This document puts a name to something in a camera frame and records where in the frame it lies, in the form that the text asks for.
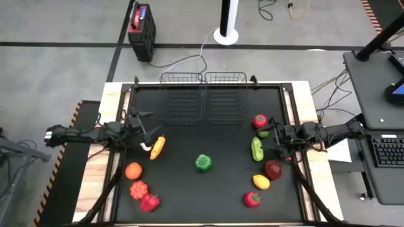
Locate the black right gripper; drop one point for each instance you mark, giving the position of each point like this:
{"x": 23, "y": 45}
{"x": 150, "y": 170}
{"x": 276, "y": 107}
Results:
{"x": 290, "y": 134}

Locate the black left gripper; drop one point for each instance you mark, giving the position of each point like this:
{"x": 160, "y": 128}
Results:
{"x": 135, "y": 121}

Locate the small green lime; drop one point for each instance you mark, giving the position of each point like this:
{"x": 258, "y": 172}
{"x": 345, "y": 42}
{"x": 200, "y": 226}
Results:
{"x": 264, "y": 135}

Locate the light green cucumber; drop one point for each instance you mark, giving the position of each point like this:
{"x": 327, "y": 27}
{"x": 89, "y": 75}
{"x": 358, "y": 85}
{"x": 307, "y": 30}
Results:
{"x": 257, "y": 149}

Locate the round red tomato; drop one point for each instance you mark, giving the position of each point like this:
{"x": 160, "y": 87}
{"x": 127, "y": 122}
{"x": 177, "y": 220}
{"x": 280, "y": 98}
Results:
{"x": 259, "y": 121}

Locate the white garlic bulb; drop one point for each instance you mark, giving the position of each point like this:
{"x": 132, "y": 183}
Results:
{"x": 144, "y": 147}

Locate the yellow orange chili pepper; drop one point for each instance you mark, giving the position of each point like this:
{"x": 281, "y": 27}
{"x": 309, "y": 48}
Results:
{"x": 157, "y": 148}

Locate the dark red apple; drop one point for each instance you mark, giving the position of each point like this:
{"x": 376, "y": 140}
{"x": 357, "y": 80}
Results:
{"x": 273, "y": 170}

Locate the yellow lemon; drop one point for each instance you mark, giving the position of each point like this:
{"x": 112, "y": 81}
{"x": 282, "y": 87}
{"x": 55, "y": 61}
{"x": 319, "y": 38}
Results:
{"x": 261, "y": 182}

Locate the round orange fruit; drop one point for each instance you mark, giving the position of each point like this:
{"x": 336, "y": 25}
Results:
{"x": 133, "y": 171}

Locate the red strawberry green leaves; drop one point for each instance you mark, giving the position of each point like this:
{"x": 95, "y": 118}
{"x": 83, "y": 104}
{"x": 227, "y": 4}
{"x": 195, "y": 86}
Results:
{"x": 251, "y": 199}

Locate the green bell pepper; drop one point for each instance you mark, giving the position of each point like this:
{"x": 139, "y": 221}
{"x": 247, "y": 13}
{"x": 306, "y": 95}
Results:
{"x": 203, "y": 163}

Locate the small orange pumpkin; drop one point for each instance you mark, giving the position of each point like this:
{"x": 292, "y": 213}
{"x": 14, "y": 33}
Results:
{"x": 139, "y": 190}

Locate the red bell pepper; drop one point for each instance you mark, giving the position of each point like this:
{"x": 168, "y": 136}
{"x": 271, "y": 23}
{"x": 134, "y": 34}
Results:
{"x": 149, "y": 202}

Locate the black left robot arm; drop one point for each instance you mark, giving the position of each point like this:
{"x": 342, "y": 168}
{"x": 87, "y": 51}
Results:
{"x": 82, "y": 134}

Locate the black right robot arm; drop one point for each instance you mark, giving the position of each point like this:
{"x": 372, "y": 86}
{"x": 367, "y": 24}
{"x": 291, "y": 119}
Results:
{"x": 334, "y": 130}

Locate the white paper sheet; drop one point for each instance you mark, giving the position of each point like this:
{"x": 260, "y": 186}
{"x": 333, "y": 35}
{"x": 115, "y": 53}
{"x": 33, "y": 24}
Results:
{"x": 339, "y": 153}

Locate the black red battery box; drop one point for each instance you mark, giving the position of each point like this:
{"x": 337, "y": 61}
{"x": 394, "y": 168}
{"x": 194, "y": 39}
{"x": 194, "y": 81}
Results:
{"x": 143, "y": 31}

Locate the black mat orange stripes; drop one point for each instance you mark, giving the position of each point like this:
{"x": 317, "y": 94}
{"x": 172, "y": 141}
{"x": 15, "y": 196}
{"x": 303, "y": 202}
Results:
{"x": 69, "y": 176}

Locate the gray desk top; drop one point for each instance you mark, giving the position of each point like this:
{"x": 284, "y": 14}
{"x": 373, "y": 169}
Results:
{"x": 369, "y": 91}

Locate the white black pole stand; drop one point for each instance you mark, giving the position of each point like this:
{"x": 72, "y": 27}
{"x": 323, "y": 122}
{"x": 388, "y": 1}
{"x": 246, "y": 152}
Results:
{"x": 226, "y": 35}

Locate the black computer keyboard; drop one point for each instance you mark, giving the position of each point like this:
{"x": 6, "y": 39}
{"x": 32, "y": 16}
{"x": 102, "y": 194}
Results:
{"x": 389, "y": 151}

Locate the gray keyboard desk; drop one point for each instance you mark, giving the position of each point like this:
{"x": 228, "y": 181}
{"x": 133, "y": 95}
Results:
{"x": 388, "y": 186}

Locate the gray metal stand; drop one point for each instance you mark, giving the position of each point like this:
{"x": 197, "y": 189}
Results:
{"x": 22, "y": 149}

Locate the black round monitor base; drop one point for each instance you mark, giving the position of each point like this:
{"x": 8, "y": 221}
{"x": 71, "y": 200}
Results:
{"x": 394, "y": 94}

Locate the black slanted pole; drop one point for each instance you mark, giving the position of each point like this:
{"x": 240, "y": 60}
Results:
{"x": 378, "y": 39}

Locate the black tablet device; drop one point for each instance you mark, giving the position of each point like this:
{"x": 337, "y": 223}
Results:
{"x": 398, "y": 63}

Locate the orange black hazard strip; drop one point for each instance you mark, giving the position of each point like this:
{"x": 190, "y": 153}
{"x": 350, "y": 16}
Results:
{"x": 372, "y": 17}

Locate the black metal table frame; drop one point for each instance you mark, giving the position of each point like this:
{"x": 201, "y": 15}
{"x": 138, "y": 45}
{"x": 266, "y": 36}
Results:
{"x": 205, "y": 85}

